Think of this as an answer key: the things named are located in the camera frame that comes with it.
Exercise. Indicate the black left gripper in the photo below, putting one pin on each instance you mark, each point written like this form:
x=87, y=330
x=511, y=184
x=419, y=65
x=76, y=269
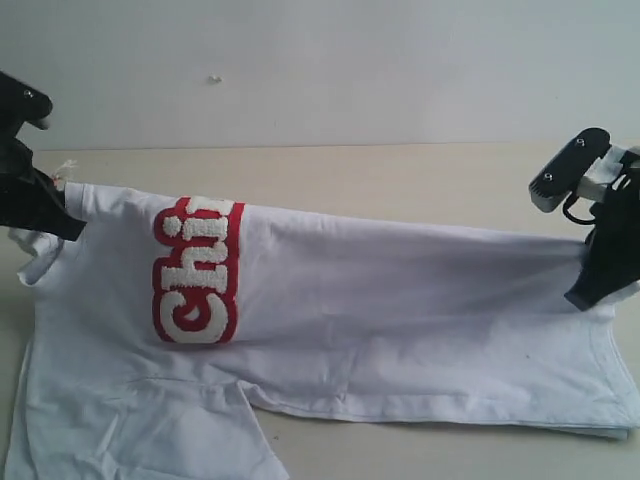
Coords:
x=29, y=198

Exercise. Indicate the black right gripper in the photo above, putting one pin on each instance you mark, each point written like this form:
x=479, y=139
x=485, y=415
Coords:
x=612, y=262

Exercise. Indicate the white t-shirt red lettering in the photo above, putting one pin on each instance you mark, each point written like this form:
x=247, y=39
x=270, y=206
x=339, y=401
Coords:
x=161, y=329

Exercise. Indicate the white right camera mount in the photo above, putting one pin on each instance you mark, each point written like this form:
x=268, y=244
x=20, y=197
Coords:
x=604, y=172

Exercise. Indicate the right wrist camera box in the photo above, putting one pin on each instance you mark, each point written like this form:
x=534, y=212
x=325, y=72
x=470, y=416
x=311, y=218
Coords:
x=564, y=171

